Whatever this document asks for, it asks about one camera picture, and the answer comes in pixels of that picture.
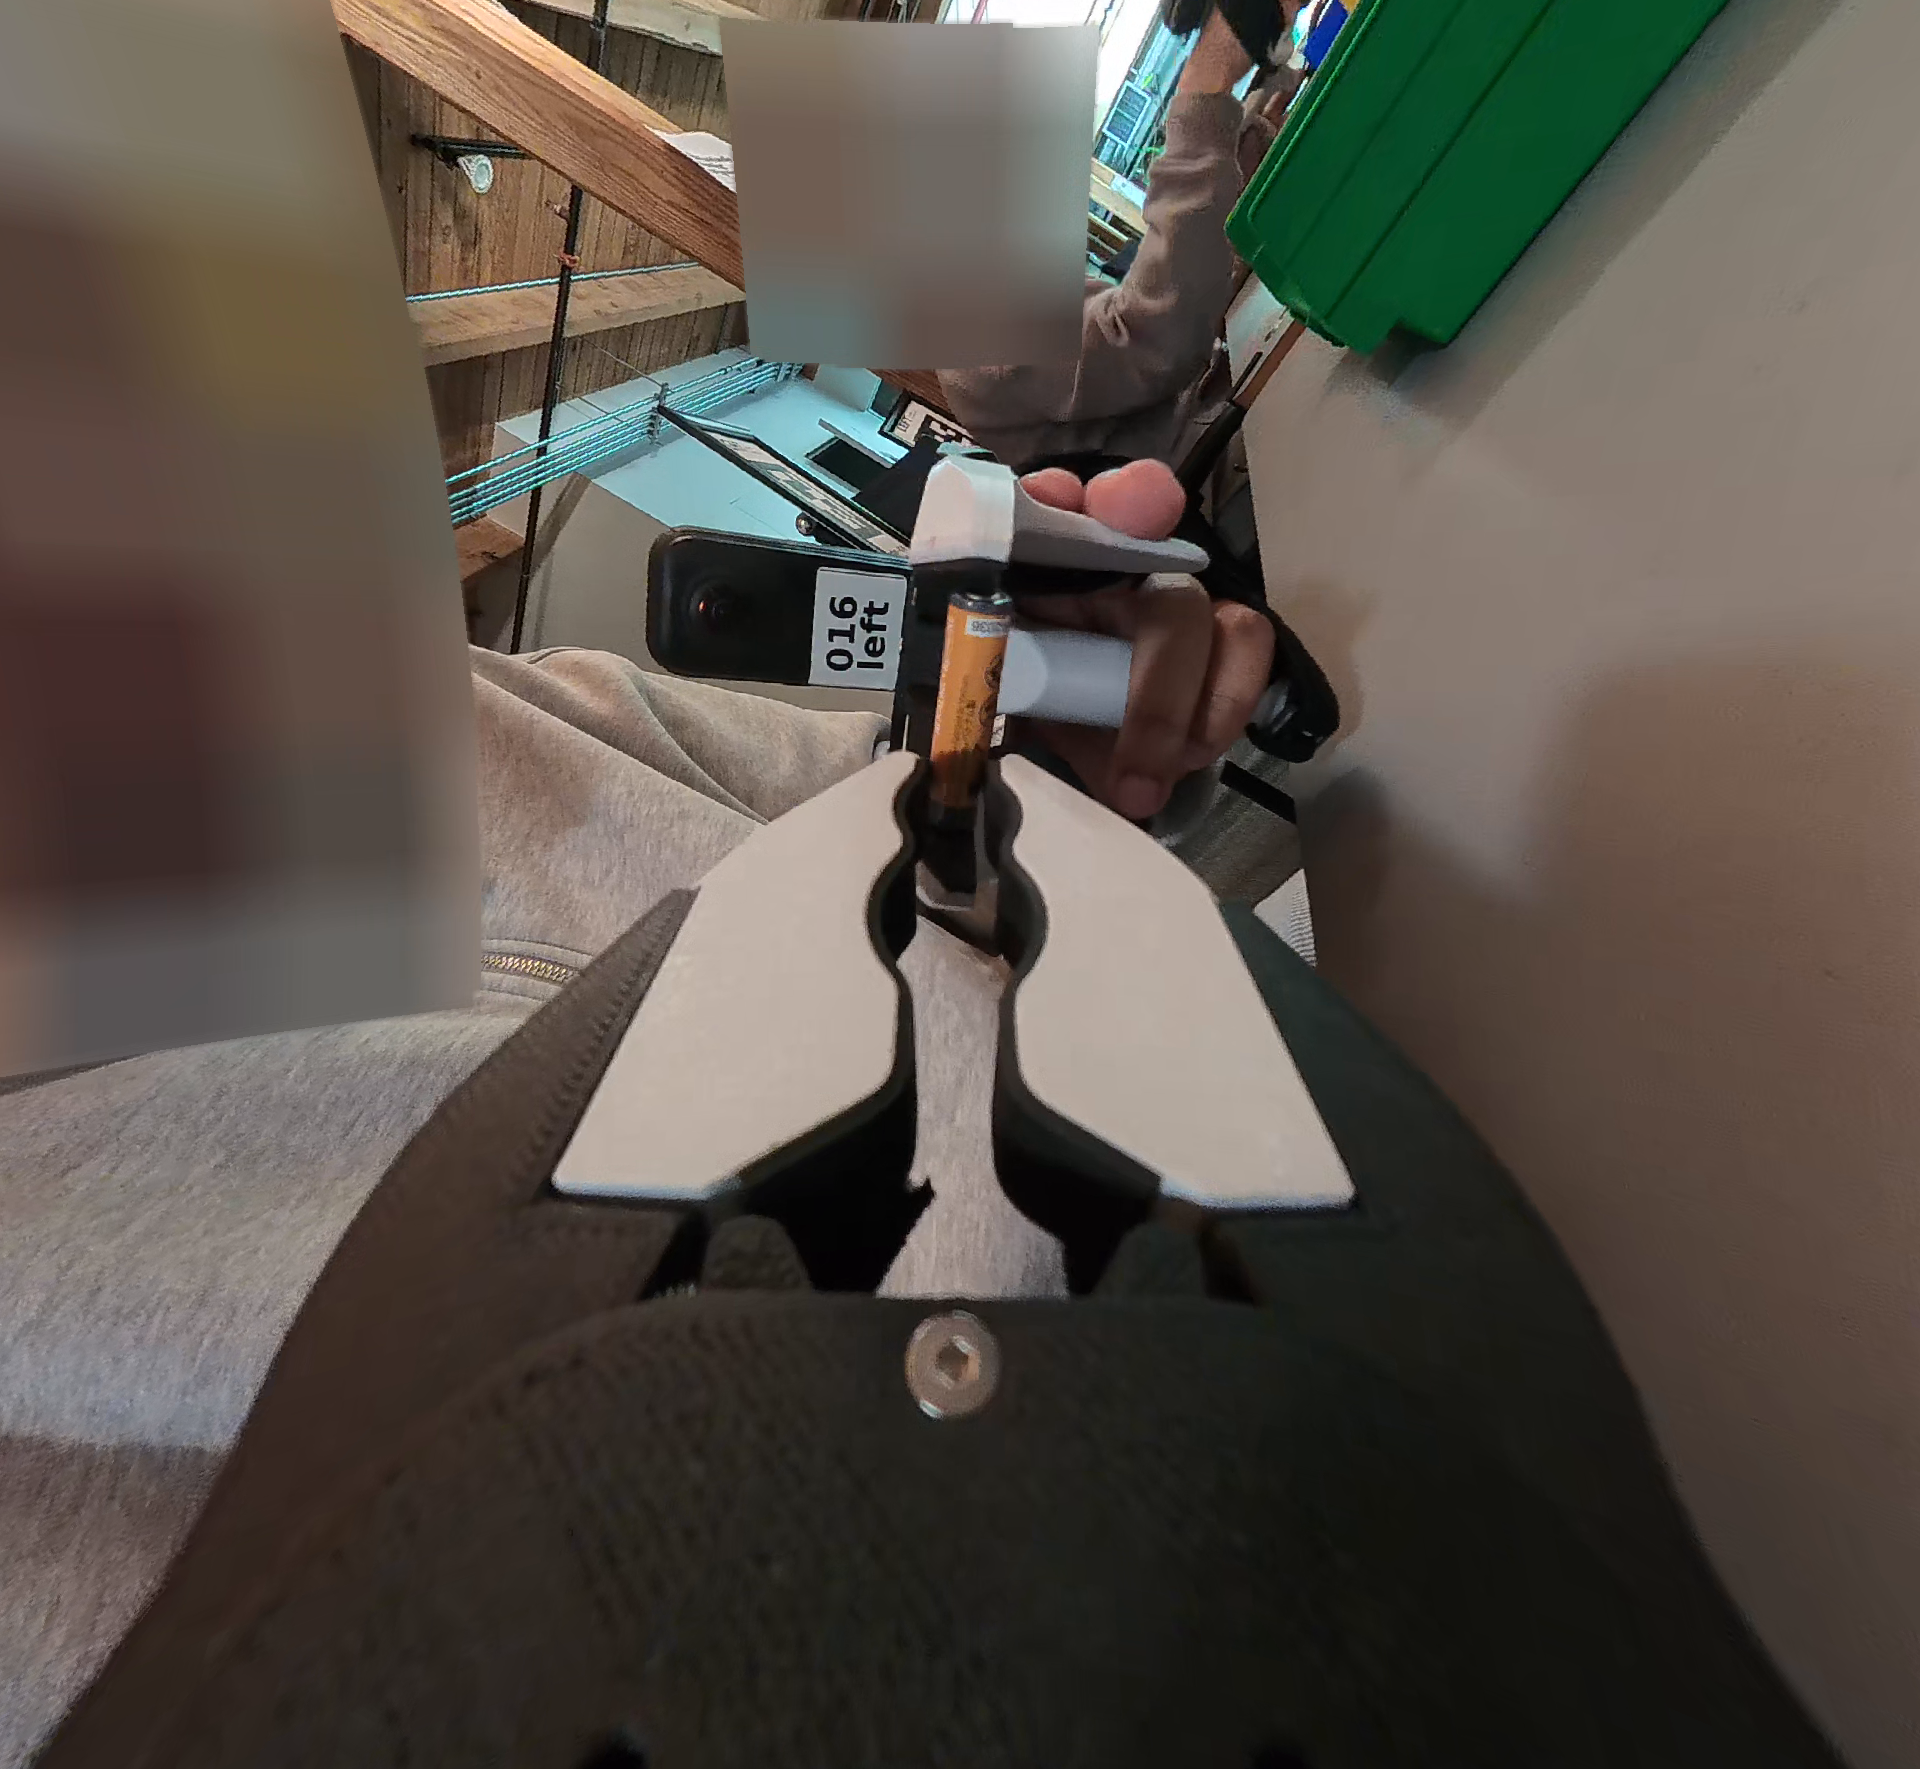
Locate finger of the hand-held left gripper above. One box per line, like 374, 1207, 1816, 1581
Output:
914, 822, 1004, 960
914, 455, 1213, 579

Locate wooden post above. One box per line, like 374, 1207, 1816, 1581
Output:
217, 0, 753, 293

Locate green plastic bin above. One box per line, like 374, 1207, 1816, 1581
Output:
1222, 0, 1858, 357

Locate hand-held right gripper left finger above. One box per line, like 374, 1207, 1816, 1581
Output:
549, 754, 917, 1214

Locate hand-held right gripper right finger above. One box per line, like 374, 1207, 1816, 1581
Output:
983, 749, 1360, 1216

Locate person's grey hoodie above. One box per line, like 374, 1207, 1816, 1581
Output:
0, 642, 1087, 1769

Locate orange battery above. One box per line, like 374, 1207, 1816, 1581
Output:
927, 591, 1021, 809

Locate person's left hand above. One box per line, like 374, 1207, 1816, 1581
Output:
1021, 455, 1281, 820

